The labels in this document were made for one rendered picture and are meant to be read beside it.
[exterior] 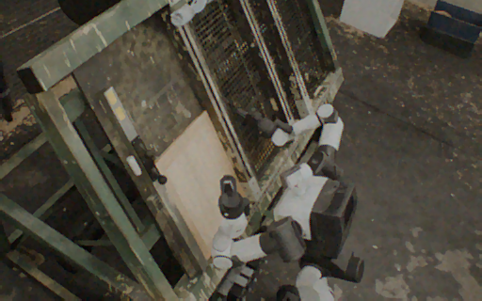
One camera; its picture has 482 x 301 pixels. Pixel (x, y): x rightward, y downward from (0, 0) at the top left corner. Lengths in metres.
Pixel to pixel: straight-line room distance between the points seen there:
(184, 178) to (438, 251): 2.32
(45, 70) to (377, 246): 2.79
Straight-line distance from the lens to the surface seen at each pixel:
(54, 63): 1.60
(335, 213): 1.89
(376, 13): 5.88
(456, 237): 4.05
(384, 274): 3.59
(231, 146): 2.30
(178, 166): 2.08
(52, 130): 1.69
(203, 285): 2.23
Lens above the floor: 2.84
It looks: 40 degrees down
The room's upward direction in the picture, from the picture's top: 5 degrees clockwise
